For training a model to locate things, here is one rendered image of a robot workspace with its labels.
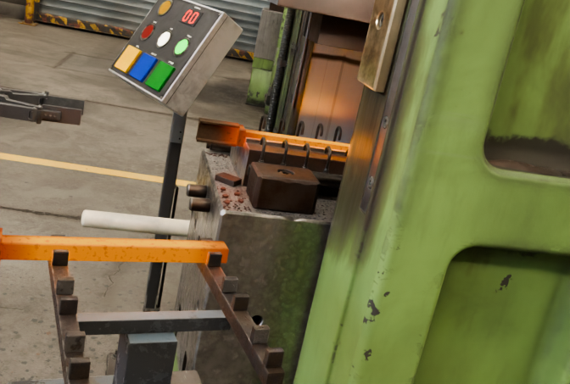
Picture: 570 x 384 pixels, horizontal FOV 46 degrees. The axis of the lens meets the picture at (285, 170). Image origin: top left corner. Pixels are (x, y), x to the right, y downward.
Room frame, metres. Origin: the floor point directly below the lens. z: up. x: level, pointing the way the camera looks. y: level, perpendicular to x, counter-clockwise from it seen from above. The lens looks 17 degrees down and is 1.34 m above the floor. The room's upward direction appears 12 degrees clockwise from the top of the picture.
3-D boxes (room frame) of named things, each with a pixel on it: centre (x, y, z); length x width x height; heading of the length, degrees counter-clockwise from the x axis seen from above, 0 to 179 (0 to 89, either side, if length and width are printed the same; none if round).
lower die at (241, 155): (1.41, -0.10, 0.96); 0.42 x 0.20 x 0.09; 106
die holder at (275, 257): (1.36, -0.12, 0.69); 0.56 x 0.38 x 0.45; 106
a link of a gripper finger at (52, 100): (1.27, 0.45, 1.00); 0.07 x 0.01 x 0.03; 106
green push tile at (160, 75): (1.71, 0.36, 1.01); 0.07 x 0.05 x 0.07; 40
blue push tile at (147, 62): (1.79, 0.43, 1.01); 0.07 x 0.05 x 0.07; 40
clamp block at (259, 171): (1.19, 0.00, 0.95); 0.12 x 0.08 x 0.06; 106
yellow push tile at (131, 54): (1.86, 0.49, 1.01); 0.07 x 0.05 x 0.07; 40
